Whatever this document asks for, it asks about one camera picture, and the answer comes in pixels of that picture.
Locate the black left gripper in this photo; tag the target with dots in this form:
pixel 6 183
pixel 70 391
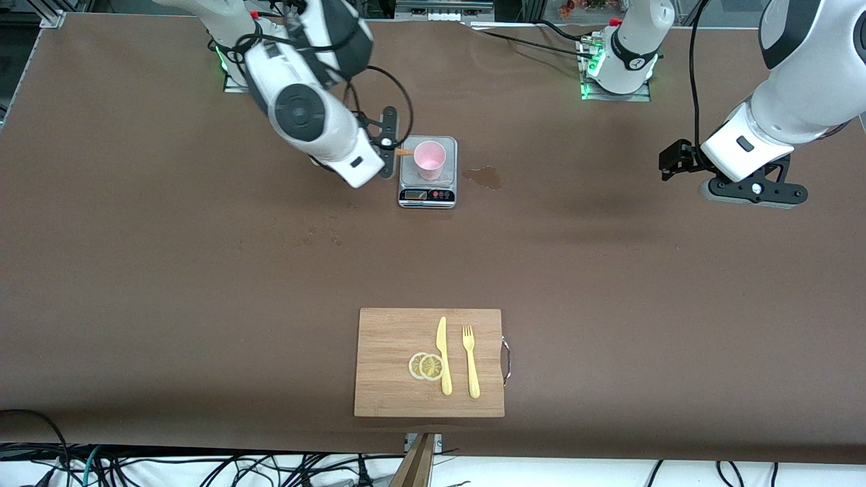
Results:
pixel 691 159

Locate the pink plastic cup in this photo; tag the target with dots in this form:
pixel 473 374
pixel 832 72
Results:
pixel 429 159

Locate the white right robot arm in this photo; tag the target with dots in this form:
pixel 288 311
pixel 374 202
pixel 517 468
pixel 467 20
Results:
pixel 304 115

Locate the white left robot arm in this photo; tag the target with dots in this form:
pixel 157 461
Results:
pixel 805 88

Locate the brown sauce spill puddle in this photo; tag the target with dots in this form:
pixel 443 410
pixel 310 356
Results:
pixel 487 177

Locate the colourful toy food pile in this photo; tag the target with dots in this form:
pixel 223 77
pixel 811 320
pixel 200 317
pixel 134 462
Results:
pixel 568 8

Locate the silver digital kitchen scale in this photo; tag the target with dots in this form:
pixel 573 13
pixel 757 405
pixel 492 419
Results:
pixel 433 196

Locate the white power strip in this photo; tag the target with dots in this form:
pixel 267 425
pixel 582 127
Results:
pixel 443 17

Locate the yellow plastic fork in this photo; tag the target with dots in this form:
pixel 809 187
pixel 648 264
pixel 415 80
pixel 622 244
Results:
pixel 472 372

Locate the yellow plastic knife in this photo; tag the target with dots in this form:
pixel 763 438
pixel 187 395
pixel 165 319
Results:
pixel 442 338

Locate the lemon slice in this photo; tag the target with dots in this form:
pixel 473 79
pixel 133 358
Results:
pixel 431 367
pixel 413 366

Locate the wooden cutting board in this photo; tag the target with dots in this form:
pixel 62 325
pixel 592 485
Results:
pixel 392 338

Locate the wooden beam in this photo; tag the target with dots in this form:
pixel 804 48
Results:
pixel 416 467

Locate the brown table cover sheet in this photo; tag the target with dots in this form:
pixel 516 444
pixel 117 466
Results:
pixel 169 325

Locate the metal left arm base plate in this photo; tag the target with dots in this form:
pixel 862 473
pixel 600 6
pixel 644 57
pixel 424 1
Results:
pixel 616 97

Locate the small metal bracket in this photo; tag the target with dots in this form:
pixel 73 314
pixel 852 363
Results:
pixel 438 443

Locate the aluminium frame profile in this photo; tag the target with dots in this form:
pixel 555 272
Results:
pixel 61 13

